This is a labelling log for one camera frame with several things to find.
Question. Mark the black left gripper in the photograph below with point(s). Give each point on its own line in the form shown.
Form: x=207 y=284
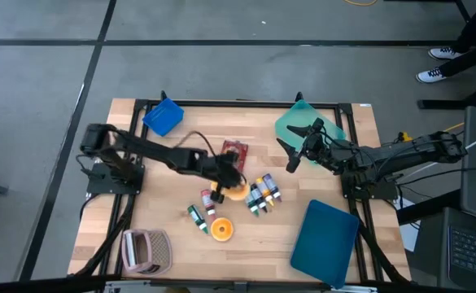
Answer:
x=223 y=173

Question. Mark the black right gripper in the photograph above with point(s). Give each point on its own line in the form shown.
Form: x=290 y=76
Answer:
x=319 y=146

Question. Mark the orange tape roll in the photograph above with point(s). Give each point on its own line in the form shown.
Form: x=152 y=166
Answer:
x=217 y=234
x=237 y=194

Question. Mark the red rubber band packet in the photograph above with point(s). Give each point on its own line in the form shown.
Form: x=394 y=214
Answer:
x=241 y=152

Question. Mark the purple ink bottle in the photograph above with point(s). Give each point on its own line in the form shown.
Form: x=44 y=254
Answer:
x=271 y=186

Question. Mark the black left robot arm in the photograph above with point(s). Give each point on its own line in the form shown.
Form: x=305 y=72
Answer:
x=156 y=150

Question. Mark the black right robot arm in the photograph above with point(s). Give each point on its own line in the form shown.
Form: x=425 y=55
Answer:
x=404 y=152

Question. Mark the teal translucent plastic bin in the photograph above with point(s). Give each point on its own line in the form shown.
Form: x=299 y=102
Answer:
x=298 y=116

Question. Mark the red ink bottle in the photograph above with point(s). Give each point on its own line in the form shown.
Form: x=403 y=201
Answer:
x=208 y=202

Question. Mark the yellow ink bottle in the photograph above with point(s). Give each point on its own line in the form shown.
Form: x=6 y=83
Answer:
x=263 y=190

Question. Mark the green ink bottle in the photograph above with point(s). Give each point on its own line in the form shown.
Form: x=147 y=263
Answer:
x=252 y=206
x=197 y=216

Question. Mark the small blue plastic bin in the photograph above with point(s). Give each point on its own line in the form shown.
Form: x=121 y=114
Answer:
x=162 y=117

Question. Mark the pink mesh desk organizer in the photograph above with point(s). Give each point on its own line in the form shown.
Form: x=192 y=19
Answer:
x=152 y=252

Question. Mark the large dark blue plastic bin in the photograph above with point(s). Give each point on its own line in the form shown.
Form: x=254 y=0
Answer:
x=325 y=244

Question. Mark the black metal bar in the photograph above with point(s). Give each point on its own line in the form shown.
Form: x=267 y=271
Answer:
x=424 y=207

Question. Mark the person's white shoe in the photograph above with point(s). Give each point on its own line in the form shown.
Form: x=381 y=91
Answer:
x=443 y=53
x=429 y=75

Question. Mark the white paper sheet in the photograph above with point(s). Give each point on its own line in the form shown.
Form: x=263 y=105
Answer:
x=409 y=238

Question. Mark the person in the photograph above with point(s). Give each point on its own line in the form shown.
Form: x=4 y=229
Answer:
x=471 y=36

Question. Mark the dark grey laptop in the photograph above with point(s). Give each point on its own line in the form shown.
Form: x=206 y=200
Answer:
x=471 y=252

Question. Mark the black horizontal beam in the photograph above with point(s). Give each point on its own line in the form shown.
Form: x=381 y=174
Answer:
x=38 y=285

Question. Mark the black aluminium table frame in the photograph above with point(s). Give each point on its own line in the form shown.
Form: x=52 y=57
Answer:
x=241 y=104

